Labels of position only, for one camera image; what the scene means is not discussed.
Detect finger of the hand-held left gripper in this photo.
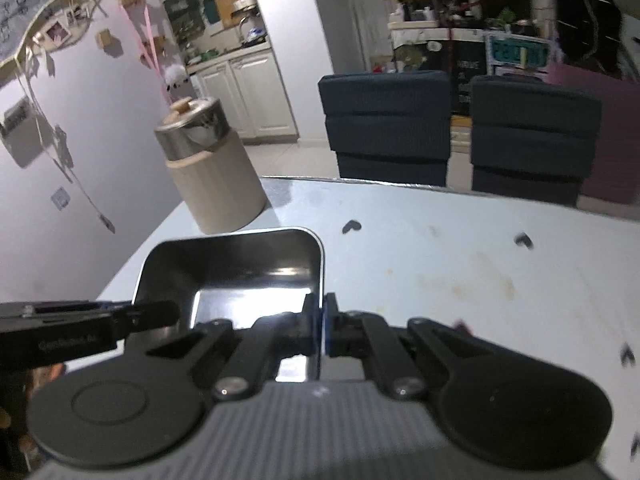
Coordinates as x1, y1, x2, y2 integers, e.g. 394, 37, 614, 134
113, 300, 181, 341

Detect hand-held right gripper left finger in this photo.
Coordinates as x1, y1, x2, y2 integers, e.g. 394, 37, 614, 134
120, 292, 321, 402

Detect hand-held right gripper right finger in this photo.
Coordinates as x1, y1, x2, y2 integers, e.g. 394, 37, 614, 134
322, 292, 501, 401

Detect rectangular steel tray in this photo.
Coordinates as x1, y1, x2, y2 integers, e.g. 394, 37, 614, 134
133, 227, 327, 382

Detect beige cylindrical container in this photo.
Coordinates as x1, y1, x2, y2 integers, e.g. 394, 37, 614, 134
165, 131, 269, 235

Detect steel pot with wooden knob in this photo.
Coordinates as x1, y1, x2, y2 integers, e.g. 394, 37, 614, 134
153, 96, 231, 161

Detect dark blue chair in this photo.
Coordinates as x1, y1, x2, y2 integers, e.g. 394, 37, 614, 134
469, 75, 604, 196
318, 70, 452, 187

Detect white plush toy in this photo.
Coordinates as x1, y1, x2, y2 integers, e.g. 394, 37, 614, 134
162, 62, 194, 106

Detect white kitchen cabinets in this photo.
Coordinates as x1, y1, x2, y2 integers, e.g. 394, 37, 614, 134
186, 50, 301, 144

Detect black sign board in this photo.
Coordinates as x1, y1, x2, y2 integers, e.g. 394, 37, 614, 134
449, 40, 489, 116

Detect green sign plate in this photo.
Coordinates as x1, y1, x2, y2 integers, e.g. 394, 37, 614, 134
486, 34, 549, 69

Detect cluttered white shelf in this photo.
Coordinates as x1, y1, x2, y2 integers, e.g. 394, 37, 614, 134
381, 0, 490, 61

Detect maroon chair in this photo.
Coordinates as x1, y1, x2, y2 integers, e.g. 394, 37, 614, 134
546, 63, 640, 207

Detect wall photo display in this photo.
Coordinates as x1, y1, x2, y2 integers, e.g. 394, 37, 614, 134
0, 0, 110, 68

